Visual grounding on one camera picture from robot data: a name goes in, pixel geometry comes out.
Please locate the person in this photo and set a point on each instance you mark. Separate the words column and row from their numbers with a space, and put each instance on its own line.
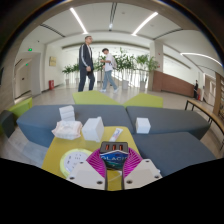
column 195, row 88
column 108, row 65
column 86, row 56

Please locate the small white tube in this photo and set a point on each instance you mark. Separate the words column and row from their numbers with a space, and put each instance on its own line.
column 116, row 134

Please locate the long grey sofa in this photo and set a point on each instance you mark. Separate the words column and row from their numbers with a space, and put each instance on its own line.
column 40, row 121

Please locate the yellow wall notice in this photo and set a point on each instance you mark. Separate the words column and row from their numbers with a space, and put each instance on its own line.
column 53, row 61

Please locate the potted green plants group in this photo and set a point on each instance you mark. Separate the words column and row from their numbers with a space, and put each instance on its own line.
column 143, row 63

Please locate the ceiling light strips group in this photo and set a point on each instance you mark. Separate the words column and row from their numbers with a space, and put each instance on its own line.
column 77, row 19

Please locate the round yellow-green power strip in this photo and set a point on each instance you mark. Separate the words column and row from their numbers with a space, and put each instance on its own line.
column 75, row 160

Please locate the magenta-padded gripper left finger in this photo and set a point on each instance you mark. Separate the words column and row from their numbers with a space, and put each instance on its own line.
column 85, row 175

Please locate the red fire extinguisher box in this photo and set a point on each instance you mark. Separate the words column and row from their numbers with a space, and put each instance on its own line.
column 51, row 85

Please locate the dark grey stool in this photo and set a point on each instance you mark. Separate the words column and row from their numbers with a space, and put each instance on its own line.
column 6, row 123

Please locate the green exit sign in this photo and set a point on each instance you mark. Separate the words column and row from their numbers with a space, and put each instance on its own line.
column 30, row 49

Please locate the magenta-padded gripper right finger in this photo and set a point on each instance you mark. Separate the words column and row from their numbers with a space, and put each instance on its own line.
column 143, row 173

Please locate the dark grey charger block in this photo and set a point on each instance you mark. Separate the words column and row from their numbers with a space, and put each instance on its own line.
column 114, row 156

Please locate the green sofa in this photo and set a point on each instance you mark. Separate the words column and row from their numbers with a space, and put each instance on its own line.
column 20, row 107
column 93, row 97
column 143, row 100

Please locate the wet wipes pack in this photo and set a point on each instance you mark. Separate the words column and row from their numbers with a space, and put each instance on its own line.
column 66, row 129

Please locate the wooden bench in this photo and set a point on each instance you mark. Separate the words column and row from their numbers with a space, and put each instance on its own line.
column 200, row 105

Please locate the small white box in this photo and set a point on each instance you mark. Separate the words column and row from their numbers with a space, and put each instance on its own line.
column 142, row 125

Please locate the large white box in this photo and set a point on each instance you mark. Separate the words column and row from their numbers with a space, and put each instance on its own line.
column 92, row 130

